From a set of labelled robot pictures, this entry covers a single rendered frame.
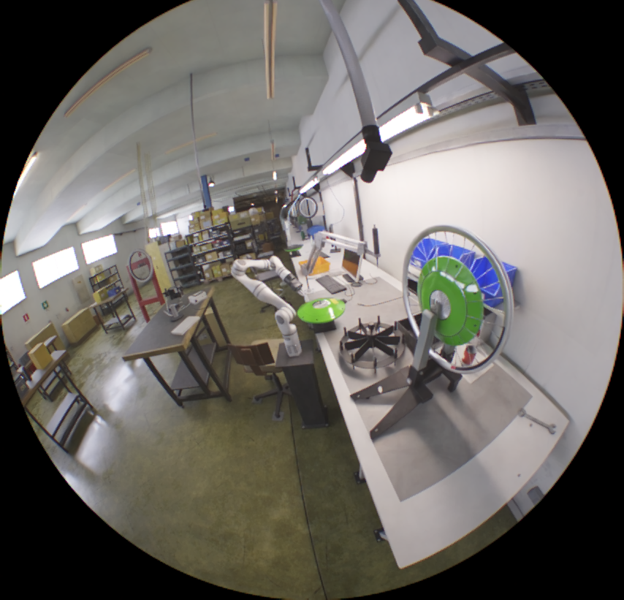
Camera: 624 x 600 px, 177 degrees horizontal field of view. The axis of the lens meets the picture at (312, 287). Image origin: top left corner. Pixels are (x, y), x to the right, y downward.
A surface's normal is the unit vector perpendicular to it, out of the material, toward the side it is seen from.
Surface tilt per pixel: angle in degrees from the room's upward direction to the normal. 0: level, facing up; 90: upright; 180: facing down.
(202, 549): 0
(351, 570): 0
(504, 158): 90
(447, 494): 0
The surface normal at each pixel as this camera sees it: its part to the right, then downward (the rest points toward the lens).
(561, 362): -0.97, 0.21
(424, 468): -0.16, -0.91
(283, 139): 0.17, 0.37
